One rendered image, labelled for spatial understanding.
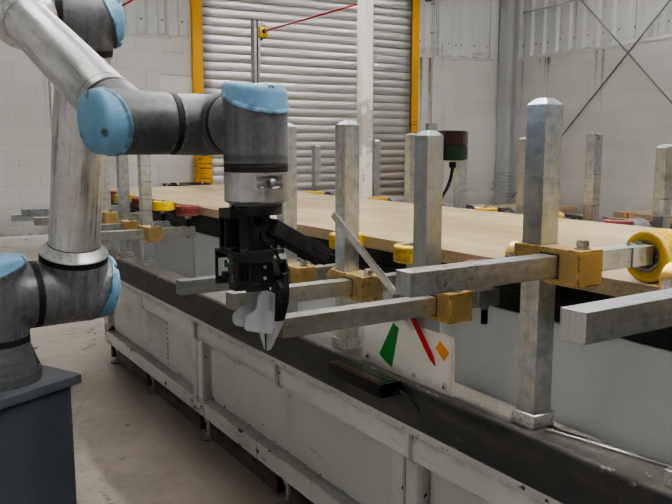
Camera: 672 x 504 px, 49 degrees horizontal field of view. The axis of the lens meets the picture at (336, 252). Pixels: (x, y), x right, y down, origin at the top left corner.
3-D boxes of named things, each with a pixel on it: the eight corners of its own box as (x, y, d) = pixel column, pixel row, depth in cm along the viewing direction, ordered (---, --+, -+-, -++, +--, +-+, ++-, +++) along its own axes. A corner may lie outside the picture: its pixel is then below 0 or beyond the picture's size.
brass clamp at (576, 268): (574, 289, 97) (576, 251, 96) (500, 274, 108) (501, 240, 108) (604, 285, 100) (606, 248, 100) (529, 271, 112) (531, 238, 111)
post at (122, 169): (123, 270, 274) (117, 140, 267) (120, 269, 277) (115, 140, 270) (132, 269, 276) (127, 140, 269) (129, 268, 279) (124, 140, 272)
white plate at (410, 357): (451, 397, 120) (452, 338, 119) (360, 359, 142) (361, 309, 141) (453, 397, 121) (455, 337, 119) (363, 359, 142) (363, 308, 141)
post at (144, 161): (144, 272, 253) (139, 130, 246) (141, 270, 256) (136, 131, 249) (154, 271, 255) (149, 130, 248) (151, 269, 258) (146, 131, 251)
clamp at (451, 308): (449, 325, 120) (450, 294, 119) (398, 309, 131) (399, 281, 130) (475, 320, 123) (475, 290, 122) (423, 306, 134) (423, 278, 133)
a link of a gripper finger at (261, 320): (238, 354, 105) (237, 290, 104) (275, 348, 108) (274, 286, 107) (247, 359, 102) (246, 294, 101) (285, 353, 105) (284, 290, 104)
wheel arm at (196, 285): (181, 299, 151) (181, 279, 150) (175, 297, 154) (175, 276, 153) (356, 279, 174) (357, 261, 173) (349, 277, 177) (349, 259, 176)
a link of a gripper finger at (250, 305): (229, 349, 108) (227, 287, 106) (265, 343, 111) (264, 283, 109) (238, 354, 105) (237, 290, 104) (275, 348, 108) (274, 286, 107)
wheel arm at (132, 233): (67, 246, 234) (66, 233, 233) (64, 245, 237) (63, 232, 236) (195, 237, 257) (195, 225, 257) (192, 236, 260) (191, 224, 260)
